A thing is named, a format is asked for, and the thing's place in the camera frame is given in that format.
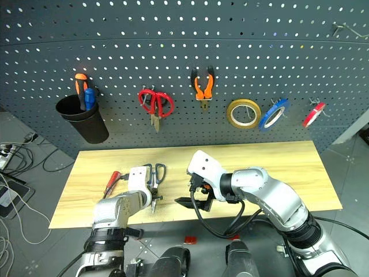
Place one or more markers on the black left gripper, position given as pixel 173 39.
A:
pixel 150 192

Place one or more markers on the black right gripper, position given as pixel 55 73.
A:
pixel 201 187

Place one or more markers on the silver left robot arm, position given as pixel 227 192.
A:
pixel 112 210

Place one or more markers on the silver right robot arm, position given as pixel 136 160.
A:
pixel 276 196

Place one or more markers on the yellow tape roll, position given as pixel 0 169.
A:
pixel 229 114

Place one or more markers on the blue tape roll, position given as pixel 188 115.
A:
pixel 276 108

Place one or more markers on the red tape roll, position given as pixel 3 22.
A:
pixel 313 115

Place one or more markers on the dark grey perforated pegboard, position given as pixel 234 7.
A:
pixel 184 43

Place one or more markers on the long metal pegboard hook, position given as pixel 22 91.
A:
pixel 336 27

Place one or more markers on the small red floor object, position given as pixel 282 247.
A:
pixel 234 237
pixel 190 240

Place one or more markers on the dark rounded shape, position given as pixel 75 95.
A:
pixel 170 261
pixel 240 259

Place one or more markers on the small white connector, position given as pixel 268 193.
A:
pixel 280 248

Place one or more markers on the black plastic cup holder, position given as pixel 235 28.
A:
pixel 86 127

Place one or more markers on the orange and black pliers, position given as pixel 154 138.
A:
pixel 199 91

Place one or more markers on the orange and black screwdriver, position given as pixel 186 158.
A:
pixel 80 86

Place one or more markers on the dark flat laptop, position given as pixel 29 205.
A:
pixel 18 193

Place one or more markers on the black power adapter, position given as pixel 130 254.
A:
pixel 30 136

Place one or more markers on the white power strip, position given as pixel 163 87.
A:
pixel 4 158

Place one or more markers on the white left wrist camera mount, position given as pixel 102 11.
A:
pixel 138 181

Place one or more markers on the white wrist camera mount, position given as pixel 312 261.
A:
pixel 207 164
pixel 138 181

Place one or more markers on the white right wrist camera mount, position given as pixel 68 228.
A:
pixel 207 164

